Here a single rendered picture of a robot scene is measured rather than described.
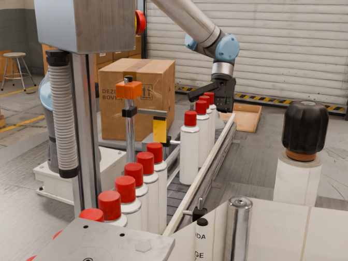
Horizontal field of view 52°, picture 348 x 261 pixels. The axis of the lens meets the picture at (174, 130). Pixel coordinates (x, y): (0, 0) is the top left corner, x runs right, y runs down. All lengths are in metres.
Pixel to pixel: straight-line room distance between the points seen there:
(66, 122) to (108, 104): 0.77
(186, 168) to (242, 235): 0.42
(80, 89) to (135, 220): 0.26
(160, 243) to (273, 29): 4.72
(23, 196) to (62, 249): 0.77
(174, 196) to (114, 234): 0.59
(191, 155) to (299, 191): 0.32
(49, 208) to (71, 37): 0.60
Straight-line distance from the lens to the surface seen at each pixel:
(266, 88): 5.11
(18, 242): 0.93
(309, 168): 0.73
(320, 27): 4.91
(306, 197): 0.76
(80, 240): 0.36
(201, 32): 1.06
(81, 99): 0.69
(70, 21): 0.53
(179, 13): 1.03
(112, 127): 1.37
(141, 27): 0.58
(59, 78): 0.57
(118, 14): 0.54
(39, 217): 1.00
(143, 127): 1.34
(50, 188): 1.06
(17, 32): 7.44
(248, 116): 1.78
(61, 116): 0.58
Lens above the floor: 1.36
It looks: 20 degrees down
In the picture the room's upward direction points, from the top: 1 degrees clockwise
